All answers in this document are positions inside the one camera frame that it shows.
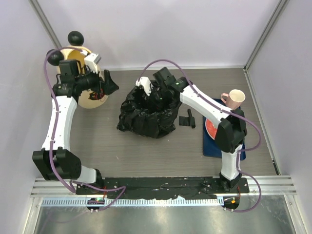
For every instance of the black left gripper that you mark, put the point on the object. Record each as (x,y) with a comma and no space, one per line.
(108,86)

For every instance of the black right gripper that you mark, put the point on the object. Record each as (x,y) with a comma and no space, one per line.
(158,105)

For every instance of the black trash bag roll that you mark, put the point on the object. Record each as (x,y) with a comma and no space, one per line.
(187,121)

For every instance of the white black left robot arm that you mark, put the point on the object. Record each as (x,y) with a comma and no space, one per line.
(55,161)

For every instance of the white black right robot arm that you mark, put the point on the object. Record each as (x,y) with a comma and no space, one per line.
(190,95)

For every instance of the red teal floral plate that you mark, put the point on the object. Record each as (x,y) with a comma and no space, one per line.
(210,129)

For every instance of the dark blue tray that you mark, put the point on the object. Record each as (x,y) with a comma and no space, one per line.
(209,148)

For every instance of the pink ceramic mug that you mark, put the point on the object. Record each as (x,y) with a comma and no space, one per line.
(233,99)

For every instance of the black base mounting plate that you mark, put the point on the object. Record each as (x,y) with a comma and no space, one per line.
(165,188)

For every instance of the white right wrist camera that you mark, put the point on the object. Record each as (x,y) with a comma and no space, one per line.
(146,84)

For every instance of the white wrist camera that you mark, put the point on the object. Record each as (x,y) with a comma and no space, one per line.
(91,61)
(146,84)

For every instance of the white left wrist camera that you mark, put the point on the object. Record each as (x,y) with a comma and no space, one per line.
(91,61)

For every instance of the white slotted cable duct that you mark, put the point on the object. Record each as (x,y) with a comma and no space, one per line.
(93,202)

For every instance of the aluminium frame rail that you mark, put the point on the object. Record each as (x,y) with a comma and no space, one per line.
(270,185)

